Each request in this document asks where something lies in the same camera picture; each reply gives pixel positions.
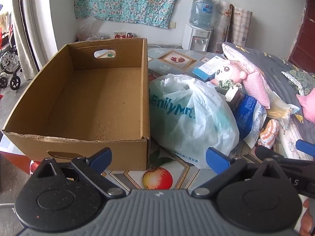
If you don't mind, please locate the pink plush doll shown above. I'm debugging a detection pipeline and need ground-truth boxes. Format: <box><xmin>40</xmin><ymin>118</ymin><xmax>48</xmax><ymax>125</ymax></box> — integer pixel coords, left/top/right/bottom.
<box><xmin>210</xmin><ymin>59</ymin><xmax>248</xmax><ymax>87</ymax></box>

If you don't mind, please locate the checked rolled mat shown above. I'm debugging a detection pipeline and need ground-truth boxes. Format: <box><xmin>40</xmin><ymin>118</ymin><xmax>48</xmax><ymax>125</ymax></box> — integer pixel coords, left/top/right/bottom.
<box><xmin>228</xmin><ymin>5</ymin><xmax>253</xmax><ymax>48</ymax></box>

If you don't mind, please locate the blue water jug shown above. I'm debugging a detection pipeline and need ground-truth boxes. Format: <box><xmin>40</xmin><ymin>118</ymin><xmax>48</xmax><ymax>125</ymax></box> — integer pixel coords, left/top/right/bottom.
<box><xmin>189</xmin><ymin>0</ymin><xmax>215</xmax><ymax>30</ymax></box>

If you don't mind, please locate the orange striped plush toy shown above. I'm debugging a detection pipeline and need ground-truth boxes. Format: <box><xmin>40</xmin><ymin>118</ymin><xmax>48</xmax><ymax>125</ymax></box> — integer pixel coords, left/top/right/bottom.
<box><xmin>257</xmin><ymin>119</ymin><xmax>280</xmax><ymax>149</ymax></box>

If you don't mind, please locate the person's right hand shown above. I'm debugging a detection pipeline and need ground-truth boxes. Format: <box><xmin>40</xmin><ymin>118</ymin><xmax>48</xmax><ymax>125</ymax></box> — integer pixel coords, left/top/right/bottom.
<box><xmin>301</xmin><ymin>198</ymin><xmax>315</xmax><ymax>236</ymax></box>

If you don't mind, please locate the wheelchair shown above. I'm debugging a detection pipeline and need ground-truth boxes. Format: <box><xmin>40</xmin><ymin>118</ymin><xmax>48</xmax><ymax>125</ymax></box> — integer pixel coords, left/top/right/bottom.
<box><xmin>0</xmin><ymin>29</ymin><xmax>22</xmax><ymax>89</ymax></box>

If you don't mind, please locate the grey quilt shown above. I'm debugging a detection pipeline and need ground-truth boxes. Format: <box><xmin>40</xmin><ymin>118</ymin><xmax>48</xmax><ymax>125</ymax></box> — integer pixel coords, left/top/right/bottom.
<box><xmin>221</xmin><ymin>42</ymin><xmax>315</xmax><ymax>161</ymax></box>

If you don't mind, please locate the brown cardboard box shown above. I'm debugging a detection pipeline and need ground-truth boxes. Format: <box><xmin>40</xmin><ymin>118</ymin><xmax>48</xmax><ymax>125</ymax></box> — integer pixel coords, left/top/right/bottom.
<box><xmin>2</xmin><ymin>38</ymin><xmax>151</xmax><ymax>171</ymax></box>

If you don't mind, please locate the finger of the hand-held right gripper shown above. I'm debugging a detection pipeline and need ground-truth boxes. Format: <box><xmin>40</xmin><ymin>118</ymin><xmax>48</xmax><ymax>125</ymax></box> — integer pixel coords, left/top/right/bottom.
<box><xmin>255</xmin><ymin>146</ymin><xmax>315</xmax><ymax>170</ymax></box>
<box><xmin>296</xmin><ymin>140</ymin><xmax>315</xmax><ymax>157</ymax></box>

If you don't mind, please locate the yellow snack packet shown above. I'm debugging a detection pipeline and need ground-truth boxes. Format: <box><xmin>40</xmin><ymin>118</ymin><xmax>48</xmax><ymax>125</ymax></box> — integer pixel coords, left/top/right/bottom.
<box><xmin>266</xmin><ymin>91</ymin><xmax>301</xmax><ymax>129</ymax></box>

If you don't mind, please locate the green lace cloth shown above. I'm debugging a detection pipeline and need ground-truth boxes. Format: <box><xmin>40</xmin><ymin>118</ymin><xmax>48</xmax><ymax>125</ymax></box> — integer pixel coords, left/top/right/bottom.
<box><xmin>281</xmin><ymin>69</ymin><xmax>315</xmax><ymax>96</ymax></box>

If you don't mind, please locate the white plastic shopping bag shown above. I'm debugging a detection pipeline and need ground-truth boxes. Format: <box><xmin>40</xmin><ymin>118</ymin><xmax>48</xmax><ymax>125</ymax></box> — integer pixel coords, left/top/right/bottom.
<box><xmin>149</xmin><ymin>74</ymin><xmax>240</xmax><ymax>170</ymax></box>

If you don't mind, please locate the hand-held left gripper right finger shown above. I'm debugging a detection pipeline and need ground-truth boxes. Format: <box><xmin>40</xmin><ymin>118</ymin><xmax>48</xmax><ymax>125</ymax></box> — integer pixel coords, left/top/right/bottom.
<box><xmin>192</xmin><ymin>147</ymin><xmax>289</xmax><ymax>199</ymax></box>

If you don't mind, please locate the blue white plastic packet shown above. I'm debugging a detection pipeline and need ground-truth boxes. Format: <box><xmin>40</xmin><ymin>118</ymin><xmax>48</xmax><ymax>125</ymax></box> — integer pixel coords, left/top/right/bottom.
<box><xmin>233</xmin><ymin>95</ymin><xmax>268</xmax><ymax>149</ymax></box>

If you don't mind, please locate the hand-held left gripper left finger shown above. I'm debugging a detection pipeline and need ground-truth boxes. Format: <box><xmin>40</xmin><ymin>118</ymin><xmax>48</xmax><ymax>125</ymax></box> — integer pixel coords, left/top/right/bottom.
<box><xmin>31</xmin><ymin>147</ymin><xmax>123</xmax><ymax>198</ymax></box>

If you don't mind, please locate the dark red door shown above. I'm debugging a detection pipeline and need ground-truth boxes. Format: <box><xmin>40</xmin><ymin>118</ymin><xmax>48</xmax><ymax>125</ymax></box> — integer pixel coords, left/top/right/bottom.
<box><xmin>287</xmin><ymin>0</ymin><xmax>315</xmax><ymax>74</ymax></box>

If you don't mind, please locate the gold tissue pack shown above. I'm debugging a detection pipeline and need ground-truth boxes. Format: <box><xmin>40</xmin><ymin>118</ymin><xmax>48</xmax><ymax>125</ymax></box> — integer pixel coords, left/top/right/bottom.
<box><xmin>225</xmin><ymin>87</ymin><xmax>246</xmax><ymax>110</ymax></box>

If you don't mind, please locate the blue white carton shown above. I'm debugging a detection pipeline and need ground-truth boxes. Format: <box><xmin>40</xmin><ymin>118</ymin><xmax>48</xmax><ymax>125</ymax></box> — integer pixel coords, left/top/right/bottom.
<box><xmin>192</xmin><ymin>55</ymin><xmax>228</xmax><ymax>81</ymax></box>

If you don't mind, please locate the teal floral wall cloth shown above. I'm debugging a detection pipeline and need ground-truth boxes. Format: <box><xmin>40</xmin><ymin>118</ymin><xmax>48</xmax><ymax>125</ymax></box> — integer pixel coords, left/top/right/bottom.
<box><xmin>74</xmin><ymin>0</ymin><xmax>189</xmax><ymax>29</ymax></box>

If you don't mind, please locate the white water dispenser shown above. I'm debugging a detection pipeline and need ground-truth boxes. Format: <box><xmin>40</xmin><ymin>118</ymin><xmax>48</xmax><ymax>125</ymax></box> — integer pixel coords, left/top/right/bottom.
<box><xmin>182</xmin><ymin>23</ymin><xmax>213</xmax><ymax>52</ymax></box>

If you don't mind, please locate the white cable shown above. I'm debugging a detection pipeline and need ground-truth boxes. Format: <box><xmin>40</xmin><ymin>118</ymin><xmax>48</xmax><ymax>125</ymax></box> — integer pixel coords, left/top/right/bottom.
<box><xmin>148</xmin><ymin>44</ymin><xmax>184</xmax><ymax>50</ymax></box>

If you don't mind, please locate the beige curtain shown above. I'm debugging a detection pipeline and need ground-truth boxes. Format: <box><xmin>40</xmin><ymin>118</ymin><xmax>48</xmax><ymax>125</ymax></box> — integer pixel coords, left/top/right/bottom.
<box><xmin>11</xmin><ymin>0</ymin><xmax>62</xmax><ymax>80</ymax></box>

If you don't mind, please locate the clear plastic bag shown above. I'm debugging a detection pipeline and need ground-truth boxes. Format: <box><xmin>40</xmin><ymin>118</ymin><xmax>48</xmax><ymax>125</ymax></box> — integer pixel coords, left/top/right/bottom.
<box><xmin>76</xmin><ymin>17</ymin><xmax>107</xmax><ymax>42</ymax></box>

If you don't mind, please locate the floral rolled mat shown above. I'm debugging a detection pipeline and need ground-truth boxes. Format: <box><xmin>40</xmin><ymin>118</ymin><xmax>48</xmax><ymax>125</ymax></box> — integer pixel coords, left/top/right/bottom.
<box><xmin>213</xmin><ymin>0</ymin><xmax>234</xmax><ymax>53</ymax></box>

